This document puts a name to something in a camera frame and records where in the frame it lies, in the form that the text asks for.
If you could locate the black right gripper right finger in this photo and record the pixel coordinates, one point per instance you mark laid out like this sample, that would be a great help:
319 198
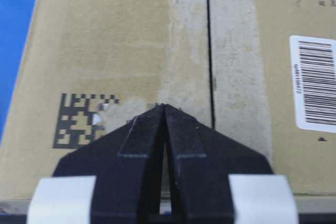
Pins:
219 180

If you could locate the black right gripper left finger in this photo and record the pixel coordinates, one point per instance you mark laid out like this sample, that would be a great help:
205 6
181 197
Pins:
110 180

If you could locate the brown cardboard box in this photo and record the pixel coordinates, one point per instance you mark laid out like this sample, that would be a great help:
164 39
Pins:
226 62

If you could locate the white barcode label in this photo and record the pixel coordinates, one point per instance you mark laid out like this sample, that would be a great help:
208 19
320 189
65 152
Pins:
313 80

